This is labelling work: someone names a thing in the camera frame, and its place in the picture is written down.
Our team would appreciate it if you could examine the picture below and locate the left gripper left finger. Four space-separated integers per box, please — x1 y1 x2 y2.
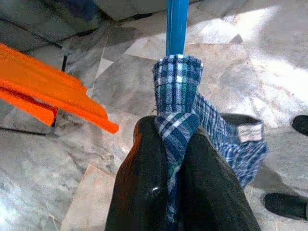
105 115 168 231

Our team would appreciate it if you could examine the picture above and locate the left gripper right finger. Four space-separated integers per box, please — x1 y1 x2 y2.
177 129 262 231

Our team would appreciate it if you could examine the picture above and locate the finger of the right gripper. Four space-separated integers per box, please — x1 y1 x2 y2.
292 115 308 137
263 192 308 221

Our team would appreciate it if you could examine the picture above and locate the blue plaid garment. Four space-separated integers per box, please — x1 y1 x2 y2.
151 54 270 231

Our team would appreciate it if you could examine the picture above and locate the blue plastic hanger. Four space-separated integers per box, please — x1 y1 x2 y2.
165 0 189 58

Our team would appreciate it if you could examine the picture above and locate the orange shirt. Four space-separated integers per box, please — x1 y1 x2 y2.
0 42 120 134

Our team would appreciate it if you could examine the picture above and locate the black metal drying rack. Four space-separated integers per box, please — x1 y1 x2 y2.
0 54 70 138

